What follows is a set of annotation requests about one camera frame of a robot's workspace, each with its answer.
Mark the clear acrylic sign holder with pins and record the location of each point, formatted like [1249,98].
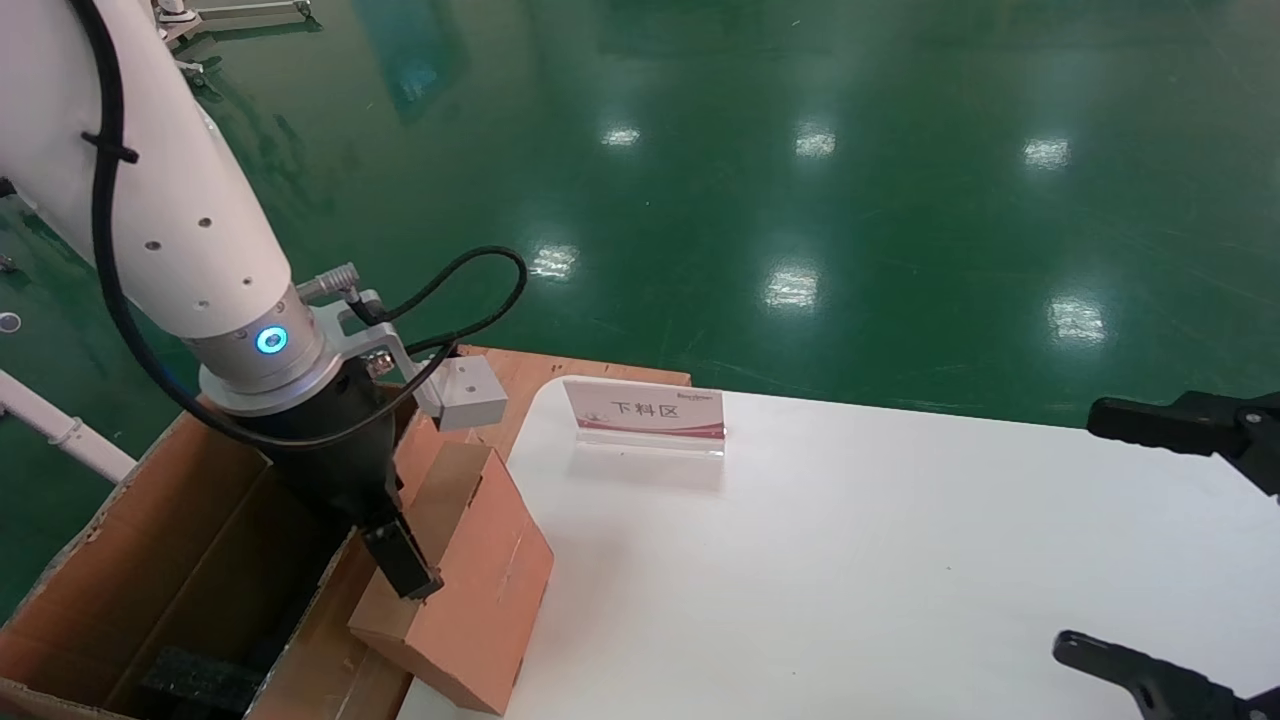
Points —
[645,410]

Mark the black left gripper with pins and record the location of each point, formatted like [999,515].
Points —
[340,450]

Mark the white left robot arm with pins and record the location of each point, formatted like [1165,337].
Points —
[170,200]

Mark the large cardboard box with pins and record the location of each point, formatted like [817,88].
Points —
[150,560]

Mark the small cardboard box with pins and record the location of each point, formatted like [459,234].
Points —
[470,600]

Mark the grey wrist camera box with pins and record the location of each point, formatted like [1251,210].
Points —
[465,395]

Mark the black foam block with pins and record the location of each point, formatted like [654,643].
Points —
[200,680]

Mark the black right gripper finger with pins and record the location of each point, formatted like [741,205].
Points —
[1150,680]
[1170,425]

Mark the brown wooden board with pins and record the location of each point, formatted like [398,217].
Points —
[530,375]

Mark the white metal tube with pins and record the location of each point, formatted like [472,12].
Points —
[60,430]

